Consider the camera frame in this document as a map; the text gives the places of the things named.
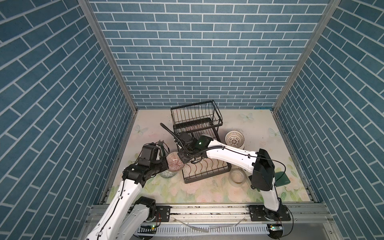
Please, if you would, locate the white cable tie strip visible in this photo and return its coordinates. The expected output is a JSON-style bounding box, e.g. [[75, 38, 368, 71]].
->
[[174, 218, 246, 233]]

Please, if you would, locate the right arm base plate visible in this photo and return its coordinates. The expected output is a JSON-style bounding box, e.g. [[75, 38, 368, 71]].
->
[[249, 205, 291, 222]]

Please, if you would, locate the right controller board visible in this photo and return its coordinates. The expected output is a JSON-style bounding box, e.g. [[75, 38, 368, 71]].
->
[[267, 224, 284, 240]]

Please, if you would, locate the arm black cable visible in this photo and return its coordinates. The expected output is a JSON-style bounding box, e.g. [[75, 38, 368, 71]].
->
[[95, 140, 171, 240], [159, 122, 288, 184]]

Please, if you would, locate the controller board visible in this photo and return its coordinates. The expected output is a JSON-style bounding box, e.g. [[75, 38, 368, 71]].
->
[[267, 224, 284, 240], [137, 225, 159, 238]]

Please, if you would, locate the left controller board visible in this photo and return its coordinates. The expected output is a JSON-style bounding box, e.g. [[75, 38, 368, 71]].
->
[[137, 225, 159, 238]]

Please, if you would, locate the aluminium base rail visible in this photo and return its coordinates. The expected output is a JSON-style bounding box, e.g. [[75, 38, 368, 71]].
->
[[80, 202, 334, 232]]

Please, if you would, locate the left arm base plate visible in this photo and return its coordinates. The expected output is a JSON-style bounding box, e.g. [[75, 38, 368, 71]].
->
[[148, 206, 172, 222]]

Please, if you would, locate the green rimmed striped bowl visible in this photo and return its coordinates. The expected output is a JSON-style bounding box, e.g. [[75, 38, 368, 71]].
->
[[160, 170, 178, 179]]

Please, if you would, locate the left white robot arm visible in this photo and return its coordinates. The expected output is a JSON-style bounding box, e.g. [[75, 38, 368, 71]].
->
[[86, 141, 169, 240]]

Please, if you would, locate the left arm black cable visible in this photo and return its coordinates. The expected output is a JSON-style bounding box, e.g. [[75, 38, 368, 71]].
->
[[95, 140, 171, 240]]

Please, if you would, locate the brown striped ceramic bowl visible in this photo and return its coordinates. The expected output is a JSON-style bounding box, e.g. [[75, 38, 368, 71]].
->
[[167, 152, 185, 173]]

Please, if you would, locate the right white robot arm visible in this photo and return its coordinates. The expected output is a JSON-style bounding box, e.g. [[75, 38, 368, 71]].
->
[[174, 132, 282, 221]]

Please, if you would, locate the green sponge pad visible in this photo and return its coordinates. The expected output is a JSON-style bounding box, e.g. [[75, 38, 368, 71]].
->
[[275, 172, 291, 187]]

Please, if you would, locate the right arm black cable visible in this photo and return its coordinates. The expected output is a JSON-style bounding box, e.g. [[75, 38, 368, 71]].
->
[[159, 122, 288, 184]]

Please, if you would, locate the black wire dish rack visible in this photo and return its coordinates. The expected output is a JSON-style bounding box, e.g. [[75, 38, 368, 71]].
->
[[171, 100, 232, 184]]

